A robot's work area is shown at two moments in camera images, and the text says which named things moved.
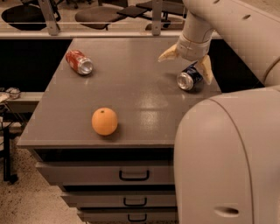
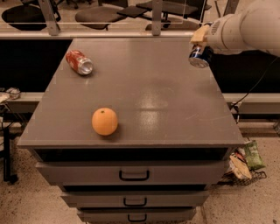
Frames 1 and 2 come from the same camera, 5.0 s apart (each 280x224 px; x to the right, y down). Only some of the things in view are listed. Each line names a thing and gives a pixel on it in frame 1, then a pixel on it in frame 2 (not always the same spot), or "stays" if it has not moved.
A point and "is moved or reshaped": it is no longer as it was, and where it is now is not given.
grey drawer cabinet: (102, 127) stays
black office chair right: (145, 10) stays
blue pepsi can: (190, 78) is moved or reshaped
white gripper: (192, 50) to (219, 35)
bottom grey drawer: (129, 214) stays
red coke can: (80, 62) stays
